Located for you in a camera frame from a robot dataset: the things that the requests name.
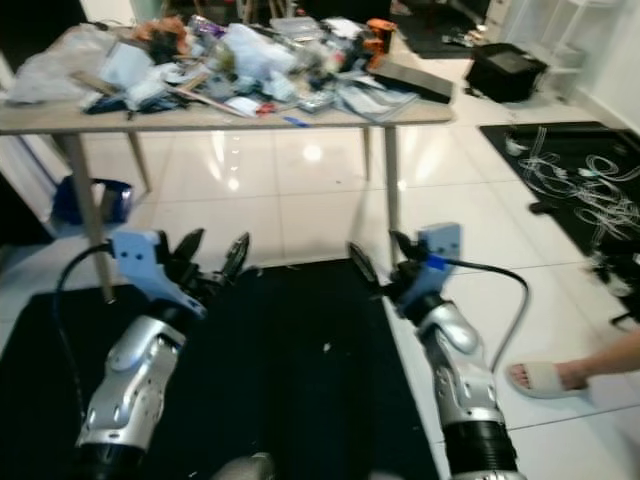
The blue-white left wrist camera mount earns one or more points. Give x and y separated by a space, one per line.
145 262

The clear plastic bag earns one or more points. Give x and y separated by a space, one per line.
55 65

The black rug with white lines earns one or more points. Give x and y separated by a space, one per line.
570 170

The white slipper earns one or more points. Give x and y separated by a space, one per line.
545 380

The black box on floor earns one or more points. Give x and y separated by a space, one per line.
505 70

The plain black floor mat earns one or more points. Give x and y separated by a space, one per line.
290 380

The grey robot knee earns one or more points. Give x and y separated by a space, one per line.
242 468

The wooden table with grey legs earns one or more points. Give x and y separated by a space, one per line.
360 115

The blue bin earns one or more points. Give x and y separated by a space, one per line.
105 200

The orange brown crumpled wrapper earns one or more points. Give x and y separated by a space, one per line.
165 32

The blue-white wrist camera mount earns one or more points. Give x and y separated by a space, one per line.
145 262
442 248

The blue tape strip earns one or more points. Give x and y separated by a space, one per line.
296 121

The black stand base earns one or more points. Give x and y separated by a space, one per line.
620 285

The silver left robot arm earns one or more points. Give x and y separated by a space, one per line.
135 385

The purple snack packet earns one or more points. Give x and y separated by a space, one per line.
206 27

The clear plastic food container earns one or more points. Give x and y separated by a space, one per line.
298 28

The white shelf unit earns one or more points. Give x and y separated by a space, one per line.
555 35

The white plastic bag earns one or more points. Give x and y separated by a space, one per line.
255 50

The flat black case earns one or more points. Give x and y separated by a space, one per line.
410 82

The small black mat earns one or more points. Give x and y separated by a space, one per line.
435 32

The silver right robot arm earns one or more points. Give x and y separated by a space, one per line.
465 375

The grey magazine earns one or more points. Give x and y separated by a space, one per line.
375 100

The blue-white right wrist camera mount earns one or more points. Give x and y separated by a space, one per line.
442 248

